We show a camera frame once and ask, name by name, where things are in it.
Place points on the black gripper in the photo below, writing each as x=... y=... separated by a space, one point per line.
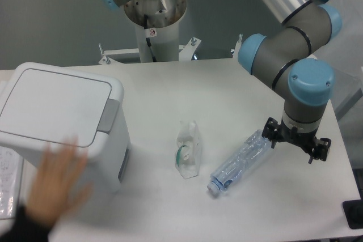
x=318 y=149

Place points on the black sleeved forearm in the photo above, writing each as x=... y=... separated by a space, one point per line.
x=26 y=228

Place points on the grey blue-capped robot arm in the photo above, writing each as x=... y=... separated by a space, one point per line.
x=283 y=62

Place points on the white lidded trash can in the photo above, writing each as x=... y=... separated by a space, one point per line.
x=45 y=105

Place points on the blurred bare human hand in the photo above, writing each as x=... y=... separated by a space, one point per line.
x=50 y=196

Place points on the clear empty plastic bottle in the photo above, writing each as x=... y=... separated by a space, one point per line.
x=234 y=167

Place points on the black object at table edge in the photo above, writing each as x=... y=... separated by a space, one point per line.
x=353 y=213

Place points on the clear plastic bag with mask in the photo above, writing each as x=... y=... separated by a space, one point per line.
x=188 y=154

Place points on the white robot pedestal with base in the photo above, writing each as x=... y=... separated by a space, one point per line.
x=156 y=23

